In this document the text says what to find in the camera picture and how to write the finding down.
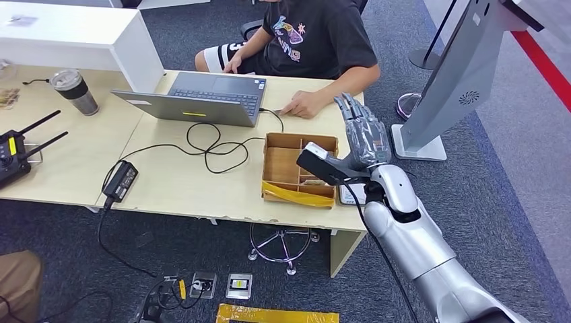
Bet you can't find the person's right hand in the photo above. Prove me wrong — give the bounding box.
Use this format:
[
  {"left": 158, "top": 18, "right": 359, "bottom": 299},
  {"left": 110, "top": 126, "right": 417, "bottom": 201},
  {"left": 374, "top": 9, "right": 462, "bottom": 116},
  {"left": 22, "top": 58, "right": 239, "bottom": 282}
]
[{"left": 223, "top": 55, "right": 244, "bottom": 75}]

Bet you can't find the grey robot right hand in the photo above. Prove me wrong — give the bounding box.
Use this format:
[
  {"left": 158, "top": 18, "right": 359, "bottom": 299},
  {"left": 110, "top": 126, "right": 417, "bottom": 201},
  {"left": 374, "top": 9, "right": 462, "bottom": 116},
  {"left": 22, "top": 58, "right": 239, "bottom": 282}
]
[{"left": 333, "top": 92, "right": 393, "bottom": 171}]

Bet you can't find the person's left hand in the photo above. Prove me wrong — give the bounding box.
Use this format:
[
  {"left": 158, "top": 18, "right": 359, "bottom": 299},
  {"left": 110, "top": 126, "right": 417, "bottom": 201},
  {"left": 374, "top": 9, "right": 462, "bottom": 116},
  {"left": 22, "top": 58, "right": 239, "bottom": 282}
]
[{"left": 279, "top": 90, "right": 329, "bottom": 120}]

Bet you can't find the white card reader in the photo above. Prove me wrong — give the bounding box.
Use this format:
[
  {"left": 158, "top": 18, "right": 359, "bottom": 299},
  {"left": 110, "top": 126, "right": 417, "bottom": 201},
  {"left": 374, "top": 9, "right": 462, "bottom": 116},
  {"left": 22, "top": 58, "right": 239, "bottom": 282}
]
[{"left": 337, "top": 182, "right": 368, "bottom": 207}]

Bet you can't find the person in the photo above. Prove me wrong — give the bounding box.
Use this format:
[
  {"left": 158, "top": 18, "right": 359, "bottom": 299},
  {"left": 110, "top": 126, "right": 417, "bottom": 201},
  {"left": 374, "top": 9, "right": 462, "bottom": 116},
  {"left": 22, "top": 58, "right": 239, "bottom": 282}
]
[{"left": 195, "top": 0, "right": 381, "bottom": 120}]

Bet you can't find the black office chair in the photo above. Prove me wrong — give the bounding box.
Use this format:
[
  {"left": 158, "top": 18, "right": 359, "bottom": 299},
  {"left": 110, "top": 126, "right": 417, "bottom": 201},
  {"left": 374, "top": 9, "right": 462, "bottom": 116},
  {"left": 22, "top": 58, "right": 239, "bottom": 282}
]
[{"left": 240, "top": 0, "right": 370, "bottom": 41}]

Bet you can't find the grey laptop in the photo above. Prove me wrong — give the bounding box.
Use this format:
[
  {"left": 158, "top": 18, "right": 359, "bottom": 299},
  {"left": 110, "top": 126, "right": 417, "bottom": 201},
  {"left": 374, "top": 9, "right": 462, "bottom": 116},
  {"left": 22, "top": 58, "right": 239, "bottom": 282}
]
[{"left": 110, "top": 71, "right": 267, "bottom": 129}]

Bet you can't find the wooden compartment box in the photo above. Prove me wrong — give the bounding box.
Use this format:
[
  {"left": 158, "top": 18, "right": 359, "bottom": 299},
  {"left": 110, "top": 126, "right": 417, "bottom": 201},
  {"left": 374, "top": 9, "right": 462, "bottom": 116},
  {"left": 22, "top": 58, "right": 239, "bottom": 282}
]
[{"left": 261, "top": 132, "right": 340, "bottom": 209}]

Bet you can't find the yellow tape on box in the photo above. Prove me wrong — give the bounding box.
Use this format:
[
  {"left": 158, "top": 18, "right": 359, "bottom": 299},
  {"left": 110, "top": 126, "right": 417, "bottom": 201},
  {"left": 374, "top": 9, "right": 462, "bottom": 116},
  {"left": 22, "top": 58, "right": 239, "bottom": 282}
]
[{"left": 262, "top": 180, "right": 335, "bottom": 208}]

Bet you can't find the grey kiosk stand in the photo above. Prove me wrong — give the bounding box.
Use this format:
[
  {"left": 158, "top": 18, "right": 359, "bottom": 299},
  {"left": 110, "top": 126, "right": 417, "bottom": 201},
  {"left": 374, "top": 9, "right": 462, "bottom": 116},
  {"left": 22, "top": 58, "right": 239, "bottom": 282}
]
[{"left": 391, "top": 0, "right": 545, "bottom": 162}]

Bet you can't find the chrome stool base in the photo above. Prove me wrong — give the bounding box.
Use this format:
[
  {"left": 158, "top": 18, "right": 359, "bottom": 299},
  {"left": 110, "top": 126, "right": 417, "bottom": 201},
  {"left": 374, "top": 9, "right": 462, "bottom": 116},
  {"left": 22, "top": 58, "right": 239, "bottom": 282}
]
[{"left": 248, "top": 223, "right": 321, "bottom": 276}]

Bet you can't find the grey tumbler with lid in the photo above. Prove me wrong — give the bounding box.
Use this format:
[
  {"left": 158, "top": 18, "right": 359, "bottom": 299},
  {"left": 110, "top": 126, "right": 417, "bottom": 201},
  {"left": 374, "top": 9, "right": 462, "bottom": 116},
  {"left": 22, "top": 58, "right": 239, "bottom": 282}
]
[{"left": 48, "top": 68, "right": 100, "bottom": 117}]

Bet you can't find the black power adapter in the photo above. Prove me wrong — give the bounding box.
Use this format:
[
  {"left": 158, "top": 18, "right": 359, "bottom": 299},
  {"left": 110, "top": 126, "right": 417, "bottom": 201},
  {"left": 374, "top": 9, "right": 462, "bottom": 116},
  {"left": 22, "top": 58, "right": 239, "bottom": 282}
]
[{"left": 102, "top": 161, "right": 139, "bottom": 204}]

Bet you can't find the white cabinet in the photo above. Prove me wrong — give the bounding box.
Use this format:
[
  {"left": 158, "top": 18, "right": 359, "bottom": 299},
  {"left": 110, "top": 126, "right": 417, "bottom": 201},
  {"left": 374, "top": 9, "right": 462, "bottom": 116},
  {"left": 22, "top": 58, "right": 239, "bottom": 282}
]
[{"left": 0, "top": 1, "right": 165, "bottom": 94}]

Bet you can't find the closed floor socket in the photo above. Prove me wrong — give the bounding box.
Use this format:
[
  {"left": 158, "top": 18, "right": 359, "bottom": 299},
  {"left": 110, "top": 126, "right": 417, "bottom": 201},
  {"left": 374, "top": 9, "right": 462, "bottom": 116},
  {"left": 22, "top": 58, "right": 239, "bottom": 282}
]
[{"left": 226, "top": 273, "right": 253, "bottom": 299}]

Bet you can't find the yellow floor tape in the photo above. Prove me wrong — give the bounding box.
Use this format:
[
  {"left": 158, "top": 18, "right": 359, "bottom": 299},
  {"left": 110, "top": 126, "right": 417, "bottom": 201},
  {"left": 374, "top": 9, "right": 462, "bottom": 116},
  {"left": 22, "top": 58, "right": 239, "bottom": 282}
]
[{"left": 216, "top": 303, "right": 340, "bottom": 323}]

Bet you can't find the open floor socket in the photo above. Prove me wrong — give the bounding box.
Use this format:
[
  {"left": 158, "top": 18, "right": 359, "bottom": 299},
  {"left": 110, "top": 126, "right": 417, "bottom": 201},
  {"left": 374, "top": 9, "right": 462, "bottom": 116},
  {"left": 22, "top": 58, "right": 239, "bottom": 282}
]
[{"left": 190, "top": 272, "right": 219, "bottom": 299}]

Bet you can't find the black radio with antennas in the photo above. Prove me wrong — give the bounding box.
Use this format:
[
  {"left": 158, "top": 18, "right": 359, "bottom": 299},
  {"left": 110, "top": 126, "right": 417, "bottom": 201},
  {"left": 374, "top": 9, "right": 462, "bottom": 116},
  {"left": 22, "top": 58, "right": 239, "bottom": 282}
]
[{"left": 0, "top": 110, "right": 69, "bottom": 189}]

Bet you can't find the black floor device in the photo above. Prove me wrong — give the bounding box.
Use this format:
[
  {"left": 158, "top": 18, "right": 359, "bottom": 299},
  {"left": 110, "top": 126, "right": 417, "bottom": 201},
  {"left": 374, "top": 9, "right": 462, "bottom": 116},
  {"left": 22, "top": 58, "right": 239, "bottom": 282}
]
[{"left": 129, "top": 289, "right": 164, "bottom": 323}]

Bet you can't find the brown cushion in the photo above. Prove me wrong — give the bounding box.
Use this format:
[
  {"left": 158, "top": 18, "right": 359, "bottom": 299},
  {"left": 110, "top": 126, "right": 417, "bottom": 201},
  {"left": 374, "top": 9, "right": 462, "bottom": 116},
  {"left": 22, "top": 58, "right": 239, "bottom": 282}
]
[{"left": 0, "top": 250, "right": 44, "bottom": 323}]

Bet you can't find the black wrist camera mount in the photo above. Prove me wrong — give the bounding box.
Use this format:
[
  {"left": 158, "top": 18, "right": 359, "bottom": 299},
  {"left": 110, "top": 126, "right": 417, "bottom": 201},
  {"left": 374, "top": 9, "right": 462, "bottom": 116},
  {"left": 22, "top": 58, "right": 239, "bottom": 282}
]
[{"left": 296, "top": 142, "right": 371, "bottom": 186}]

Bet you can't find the chrome ring base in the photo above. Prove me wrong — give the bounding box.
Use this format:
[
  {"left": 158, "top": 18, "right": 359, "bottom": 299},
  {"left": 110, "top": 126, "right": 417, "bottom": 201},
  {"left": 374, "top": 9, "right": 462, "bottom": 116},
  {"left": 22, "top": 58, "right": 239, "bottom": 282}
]
[{"left": 396, "top": 92, "right": 422, "bottom": 121}]

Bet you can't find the black laptop power cable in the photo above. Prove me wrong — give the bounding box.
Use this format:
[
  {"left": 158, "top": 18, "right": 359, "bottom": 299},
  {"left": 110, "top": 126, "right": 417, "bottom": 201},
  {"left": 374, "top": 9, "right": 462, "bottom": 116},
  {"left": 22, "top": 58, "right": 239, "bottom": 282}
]
[{"left": 97, "top": 108, "right": 285, "bottom": 308}]

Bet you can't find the black stanchion post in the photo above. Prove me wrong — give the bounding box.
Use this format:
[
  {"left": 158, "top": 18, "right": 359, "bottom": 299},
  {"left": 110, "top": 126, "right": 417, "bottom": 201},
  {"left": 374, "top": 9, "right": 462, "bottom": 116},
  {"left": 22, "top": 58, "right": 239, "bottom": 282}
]
[{"left": 409, "top": 0, "right": 458, "bottom": 71}]

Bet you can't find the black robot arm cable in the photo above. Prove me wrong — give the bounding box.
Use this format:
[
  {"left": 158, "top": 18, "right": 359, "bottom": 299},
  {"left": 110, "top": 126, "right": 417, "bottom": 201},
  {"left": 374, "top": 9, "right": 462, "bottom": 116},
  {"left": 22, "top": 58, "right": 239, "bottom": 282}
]
[{"left": 343, "top": 180, "right": 420, "bottom": 323}]

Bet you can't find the metal bracket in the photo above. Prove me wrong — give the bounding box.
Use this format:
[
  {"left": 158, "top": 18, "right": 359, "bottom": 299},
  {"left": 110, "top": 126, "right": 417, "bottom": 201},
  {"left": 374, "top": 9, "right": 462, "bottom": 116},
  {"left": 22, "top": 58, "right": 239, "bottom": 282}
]
[{"left": 24, "top": 143, "right": 44, "bottom": 165}]

